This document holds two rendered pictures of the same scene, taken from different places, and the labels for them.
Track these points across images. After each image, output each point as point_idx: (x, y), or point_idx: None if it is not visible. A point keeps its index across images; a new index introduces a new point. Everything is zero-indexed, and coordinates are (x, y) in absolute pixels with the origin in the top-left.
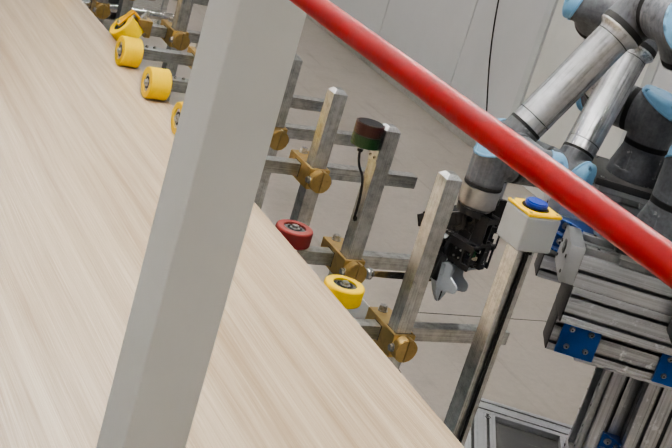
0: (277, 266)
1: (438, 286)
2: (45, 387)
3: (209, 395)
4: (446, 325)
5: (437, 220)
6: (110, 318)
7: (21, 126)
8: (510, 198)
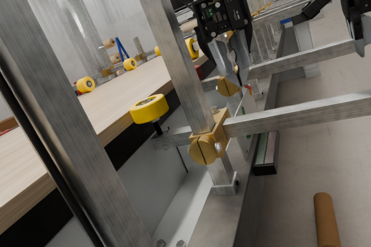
0: (123, 103)
1: (223, 71)
2: None
3: None
4: (285, 108)
5: None
6: None
7: (136, 74)
8: None
